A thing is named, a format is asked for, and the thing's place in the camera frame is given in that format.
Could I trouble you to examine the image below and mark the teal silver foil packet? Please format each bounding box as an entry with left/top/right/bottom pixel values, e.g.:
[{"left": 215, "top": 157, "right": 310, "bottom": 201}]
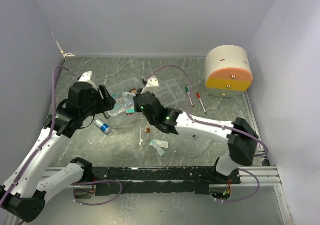
[{"left": 122, "top": 92, "right": 136, "bottom": 115}]

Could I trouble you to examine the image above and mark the teal blister pack bag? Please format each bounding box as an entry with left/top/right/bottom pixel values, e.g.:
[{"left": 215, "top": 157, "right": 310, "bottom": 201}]
[{"left": 111, "top": 93, "right": 125, "bottom": 113}]

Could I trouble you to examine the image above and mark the clear plastic medicine box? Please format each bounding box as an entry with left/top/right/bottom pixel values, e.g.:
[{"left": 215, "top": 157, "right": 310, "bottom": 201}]
[{"left": 107, "top": 77, "right": 143, "bottom": 125}]

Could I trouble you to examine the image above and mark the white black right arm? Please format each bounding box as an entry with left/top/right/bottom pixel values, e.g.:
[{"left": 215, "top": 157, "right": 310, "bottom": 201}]
[{"left": 109, "top": 76, "right": 259, "bottom": 177}]

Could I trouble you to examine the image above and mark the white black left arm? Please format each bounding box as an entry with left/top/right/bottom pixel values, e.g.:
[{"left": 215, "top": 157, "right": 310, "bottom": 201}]
[{"left": 0, "top": 71, "right": 116, "bottom": 223}]

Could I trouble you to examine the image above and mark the blue white medicine bottle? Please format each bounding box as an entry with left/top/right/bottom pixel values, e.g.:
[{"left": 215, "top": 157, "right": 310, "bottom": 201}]
[{"left": 94, "top": 119, "right": 111, "bottom": 134}]

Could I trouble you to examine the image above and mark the small copper round tin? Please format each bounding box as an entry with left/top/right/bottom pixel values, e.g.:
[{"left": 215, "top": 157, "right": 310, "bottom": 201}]
[{"left": 145, "top": 127, "right": 151, "bottom": 133}]

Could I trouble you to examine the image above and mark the white bandage wrapper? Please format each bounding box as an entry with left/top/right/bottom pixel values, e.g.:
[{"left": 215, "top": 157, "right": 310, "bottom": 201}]
[{"left": 154, "top": 140, "right": 169, "bottom": 149}]

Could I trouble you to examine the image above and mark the teal dotted bandage packet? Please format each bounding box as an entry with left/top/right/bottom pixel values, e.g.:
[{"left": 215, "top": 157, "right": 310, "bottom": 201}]
[{"left": 149, "top": 140, "right": 166, "bottom": 157}]

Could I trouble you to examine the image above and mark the green capped marker pen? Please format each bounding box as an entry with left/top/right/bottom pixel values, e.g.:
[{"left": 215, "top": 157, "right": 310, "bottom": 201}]
[{"left": 184, "top": 86, "right": 195, "bottom": 108}]

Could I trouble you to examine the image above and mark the red capped marker pen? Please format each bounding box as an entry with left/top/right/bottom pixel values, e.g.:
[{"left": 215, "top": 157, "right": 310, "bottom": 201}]
[{"left": 196, "top": 92, "right": 208, "bottom": 114}]

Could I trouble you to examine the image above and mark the cream round drawer cabinet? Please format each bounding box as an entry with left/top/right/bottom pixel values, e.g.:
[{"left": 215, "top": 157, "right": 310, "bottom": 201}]
[{"left": 204, "top": 45, "right": 253, "bottom": 98}]

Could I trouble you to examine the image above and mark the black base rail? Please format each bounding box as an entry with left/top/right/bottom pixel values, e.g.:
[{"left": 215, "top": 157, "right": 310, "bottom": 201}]
[{"left": 74, "top": 166, "right": 241, "bottom": 196}]

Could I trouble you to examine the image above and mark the aluminium frame rail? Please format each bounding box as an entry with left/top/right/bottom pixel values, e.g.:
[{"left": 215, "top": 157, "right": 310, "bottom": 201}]
[{"left": 44, "top": 166, "right": 282, "bottom": 188}]

